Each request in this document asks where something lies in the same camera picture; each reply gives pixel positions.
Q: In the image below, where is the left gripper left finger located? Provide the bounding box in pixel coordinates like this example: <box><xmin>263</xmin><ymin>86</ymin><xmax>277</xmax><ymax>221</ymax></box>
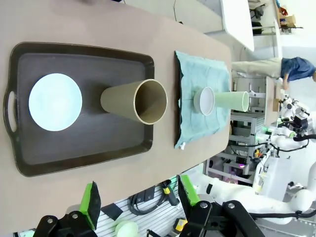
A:
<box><xmin>34</xmin><ymin>181</ymin><xmax>102</xmax><ymax>237</ymax></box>

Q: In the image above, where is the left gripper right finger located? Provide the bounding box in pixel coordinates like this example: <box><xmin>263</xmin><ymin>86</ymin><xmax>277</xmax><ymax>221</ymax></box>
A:
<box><xmin>177</xmin><ymin>174</ymin><xmax>262</xmax><ymax>237</ymax></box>

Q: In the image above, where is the pale grey bowl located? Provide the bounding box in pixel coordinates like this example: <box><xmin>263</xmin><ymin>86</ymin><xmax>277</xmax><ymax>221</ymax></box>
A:
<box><xmin>193</xmin><ymin>86</ymin><xmax>215</xmax><ymax>116</ymax></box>

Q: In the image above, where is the pale green tall cup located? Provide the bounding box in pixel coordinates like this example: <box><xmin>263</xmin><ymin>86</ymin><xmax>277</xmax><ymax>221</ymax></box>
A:
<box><xmin>213</xmin><ymin>90</ymin><xmax>250</xmax><ymax>112</ymax></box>

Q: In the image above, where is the light blue bowl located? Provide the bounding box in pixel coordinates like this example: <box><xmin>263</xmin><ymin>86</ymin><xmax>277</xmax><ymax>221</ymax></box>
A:
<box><xmin>28</xmin><ymin>73</ymin><xmax>83</xmax><ymax>132</ymax></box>

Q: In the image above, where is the brown tall cup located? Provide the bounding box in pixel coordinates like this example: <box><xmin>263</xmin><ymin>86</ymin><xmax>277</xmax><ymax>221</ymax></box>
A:
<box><xmin>100</xmin><ymin>79</ymin><xmax>168</xmax><ymax>125</ymax></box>

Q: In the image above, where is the teal green cloth mat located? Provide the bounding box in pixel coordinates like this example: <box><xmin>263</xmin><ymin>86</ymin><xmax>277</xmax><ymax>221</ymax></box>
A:
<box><xmin>174</xmin><ymin>50</ymin><xmax>232</xmax><ymax>150</ymax></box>

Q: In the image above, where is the dark brown plastic tray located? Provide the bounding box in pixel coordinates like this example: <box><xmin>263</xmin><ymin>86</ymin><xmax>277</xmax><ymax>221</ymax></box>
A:
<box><xmin>2</xmin><ymin>41</ymin><xmax>156</xmax><ymax>178</ymax></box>
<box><xmin>173</xmin><ymin>50</ymin><xmax>183</xmax><ymax>149</ymax></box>

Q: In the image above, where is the yellow black hand tool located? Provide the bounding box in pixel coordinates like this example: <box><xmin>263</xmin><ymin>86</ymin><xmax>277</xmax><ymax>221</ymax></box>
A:
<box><xmin>162</xmin><ymin>180</ymin><xmax>180</xmax><ymax>206</ymax></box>

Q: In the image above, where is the yellow black small device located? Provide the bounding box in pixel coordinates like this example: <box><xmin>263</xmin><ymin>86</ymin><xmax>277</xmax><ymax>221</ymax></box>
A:
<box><xmin>174</xmin><ymin>218</ymin><xmax>189</xmax><ymax>233</ymax></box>

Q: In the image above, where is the pale green round dish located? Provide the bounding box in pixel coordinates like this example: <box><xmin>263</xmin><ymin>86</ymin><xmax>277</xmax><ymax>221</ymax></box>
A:
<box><xmin>114</xmin><ymin>220</ymin><xmax>138</xmax><ymax>237</ymax></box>

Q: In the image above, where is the translucent white plastic box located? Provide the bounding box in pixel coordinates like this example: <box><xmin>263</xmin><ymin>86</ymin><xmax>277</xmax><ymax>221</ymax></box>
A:
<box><xmin>253</xmin><ymin>156</ymin><xmax>292</xmax><ymax>198</ymax></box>

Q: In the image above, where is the wooden background table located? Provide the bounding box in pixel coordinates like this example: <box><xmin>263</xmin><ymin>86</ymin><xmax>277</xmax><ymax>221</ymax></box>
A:
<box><xmin>265</xmin><ymin>76</ymin><xmax>282</xmax><ymax>125</ymax></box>

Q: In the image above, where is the background person blue top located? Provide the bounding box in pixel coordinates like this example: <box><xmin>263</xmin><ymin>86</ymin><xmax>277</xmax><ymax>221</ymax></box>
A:
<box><xmin>231</xmin><ymin>56</ymin><xmax>316</xmax><ymax>86</ymax></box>

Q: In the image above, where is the large white table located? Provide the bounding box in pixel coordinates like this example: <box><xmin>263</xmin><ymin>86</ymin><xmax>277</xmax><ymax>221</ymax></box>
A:
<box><xmin>220</xmin><ymin>0</ymin><xmax>255</xmax><ymax>52</ymax></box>

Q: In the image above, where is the cardboard box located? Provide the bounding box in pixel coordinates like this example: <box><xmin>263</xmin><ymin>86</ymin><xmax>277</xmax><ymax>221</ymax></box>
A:
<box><xmin>276</xmin><ymin>14</ymin><xmax>297</xmax><ymax>28</ymax></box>

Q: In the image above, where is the black coiled cable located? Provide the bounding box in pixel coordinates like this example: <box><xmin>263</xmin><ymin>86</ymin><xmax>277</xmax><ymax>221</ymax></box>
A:
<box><xmin>128</xmin><ymin>189</ymin><xmax>165</xmax><ymax>216</ymax></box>

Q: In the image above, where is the aluminium frame shelf rack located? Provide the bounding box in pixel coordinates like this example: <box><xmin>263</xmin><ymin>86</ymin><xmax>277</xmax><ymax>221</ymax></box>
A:
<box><xmin>206</xmin><ymin>111</ymin><xmax>269</xmax><ymax>185</ymax></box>

